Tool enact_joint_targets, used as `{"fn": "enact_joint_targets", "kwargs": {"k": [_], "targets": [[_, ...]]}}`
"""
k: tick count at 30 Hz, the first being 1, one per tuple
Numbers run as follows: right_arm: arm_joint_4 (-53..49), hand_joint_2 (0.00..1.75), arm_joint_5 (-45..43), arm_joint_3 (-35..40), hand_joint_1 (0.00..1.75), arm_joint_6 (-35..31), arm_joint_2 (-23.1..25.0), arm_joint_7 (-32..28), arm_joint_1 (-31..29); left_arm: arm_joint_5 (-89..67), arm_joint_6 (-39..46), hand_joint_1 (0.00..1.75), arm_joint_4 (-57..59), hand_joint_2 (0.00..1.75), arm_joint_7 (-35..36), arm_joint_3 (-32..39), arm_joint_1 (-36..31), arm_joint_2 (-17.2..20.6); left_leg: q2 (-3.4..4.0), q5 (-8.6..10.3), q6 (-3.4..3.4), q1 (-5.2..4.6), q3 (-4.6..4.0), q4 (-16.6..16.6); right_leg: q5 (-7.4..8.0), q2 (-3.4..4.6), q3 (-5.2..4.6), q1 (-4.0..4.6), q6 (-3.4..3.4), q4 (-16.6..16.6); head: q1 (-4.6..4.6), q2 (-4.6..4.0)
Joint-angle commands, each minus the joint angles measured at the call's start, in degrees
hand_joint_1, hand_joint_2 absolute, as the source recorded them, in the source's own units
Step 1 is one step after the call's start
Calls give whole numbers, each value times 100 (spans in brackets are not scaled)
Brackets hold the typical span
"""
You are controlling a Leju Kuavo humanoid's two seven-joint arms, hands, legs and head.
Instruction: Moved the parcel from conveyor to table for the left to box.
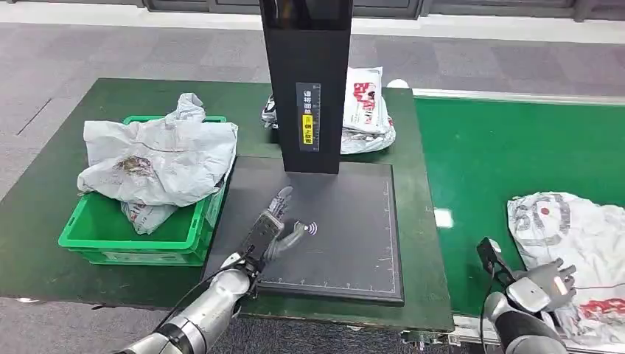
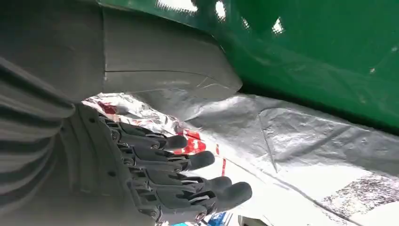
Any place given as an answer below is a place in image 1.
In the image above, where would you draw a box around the aluminium conveyor frame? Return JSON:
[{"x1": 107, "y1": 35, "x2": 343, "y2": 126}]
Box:
[{"x1": 400, "y1": 88, "x2": 625, "y2": 354}]

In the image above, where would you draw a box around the crumpled grey parcel bag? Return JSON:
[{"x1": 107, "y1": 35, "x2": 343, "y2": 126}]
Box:
[{"x1": 261, "y1": 94, "x2": 397, "y2": 156}]

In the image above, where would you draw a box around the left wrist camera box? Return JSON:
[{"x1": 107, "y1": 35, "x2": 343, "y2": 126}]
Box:
[{"x1": 238, "y1": 211, "x2": 286, "y2": 268}]

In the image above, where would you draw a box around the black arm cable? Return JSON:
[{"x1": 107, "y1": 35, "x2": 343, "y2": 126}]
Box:
[
  {"x1": 155, "y1": 254, "x2": 251, "y2": 334},
  {"x1": 480, "y1": 265, "x2": 509, "y2": 354}
]

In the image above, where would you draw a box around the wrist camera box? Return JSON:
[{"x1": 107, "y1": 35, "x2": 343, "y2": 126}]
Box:
[
  {"x1": 476, "y1": 237, "x2": 514, "y2": 285},
  {"x1": 238, "y1": 211, "x2": 286, "y2": 268}
]

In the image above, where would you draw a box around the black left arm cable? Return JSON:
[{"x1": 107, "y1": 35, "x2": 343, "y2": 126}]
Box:
[{"x1": 155, "y1": 254, "x2": 251, "y2": 334}]

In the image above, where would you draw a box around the black scanner base plate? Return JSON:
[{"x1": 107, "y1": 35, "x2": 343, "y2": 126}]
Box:
[{"x1": 200, "y1": 156, "x2": 405, "y2": 308}]

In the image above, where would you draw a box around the white parcel bag red print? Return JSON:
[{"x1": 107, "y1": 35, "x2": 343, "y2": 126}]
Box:
[{"x1": 342, "y1": 66, "x2": 394, "y2": 136}]

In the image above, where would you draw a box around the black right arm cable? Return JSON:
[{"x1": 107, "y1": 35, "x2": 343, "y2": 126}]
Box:
[{"x1": 480, "y1": 265, "x2": 509, "y2": 354}]

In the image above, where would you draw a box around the black scanner column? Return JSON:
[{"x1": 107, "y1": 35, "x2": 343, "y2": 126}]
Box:
[{"x1": 259, "y1": 0, "x2": 354, "y2": 176}]

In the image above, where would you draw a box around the white parcel bag grey lettering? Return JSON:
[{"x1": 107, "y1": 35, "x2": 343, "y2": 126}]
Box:
[{"x1": 506, "y1": 192, "x2": 625, "y2": 349}]

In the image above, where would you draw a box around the green conveyor belt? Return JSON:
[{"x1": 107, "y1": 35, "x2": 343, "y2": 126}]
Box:
[{"x1": 413, "y1": 97, "x2": 625, "y2": 319}]

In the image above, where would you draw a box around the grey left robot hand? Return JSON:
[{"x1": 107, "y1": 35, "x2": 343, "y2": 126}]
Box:
[{"x1": 263, "y1": 185, "x2": 310, "y2": 263}]

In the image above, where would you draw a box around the grey parcel bag brown smudge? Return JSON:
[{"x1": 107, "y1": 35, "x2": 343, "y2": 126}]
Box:
[{"x1": 77, "y1": 92, "x2": 240, "y2": 208}]

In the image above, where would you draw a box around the green plastic crate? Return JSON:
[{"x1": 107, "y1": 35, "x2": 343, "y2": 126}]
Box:
[{"x1": 57, "y1": 115, "x2": 231, "y2": 268}]

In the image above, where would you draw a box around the black yellow column label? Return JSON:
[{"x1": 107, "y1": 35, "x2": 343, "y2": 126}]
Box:
[{"x1": 296, "y1": 82, "x2": 323, "y2": 153}]

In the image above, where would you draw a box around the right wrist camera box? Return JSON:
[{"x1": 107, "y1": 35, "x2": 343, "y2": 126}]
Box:
[{"x1": 476, "y1": 237, "x2": 514, "y2": 285}]

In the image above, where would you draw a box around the dark green table mat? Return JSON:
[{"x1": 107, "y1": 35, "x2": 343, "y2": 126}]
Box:
[{"x1": 0, "y1": 77, "x2": 456, "y2": 333}]

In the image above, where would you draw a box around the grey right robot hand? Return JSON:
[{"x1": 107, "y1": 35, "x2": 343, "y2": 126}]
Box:
[{"x1": 506, "y1": 259, "x2": 578, "y2": 313}]

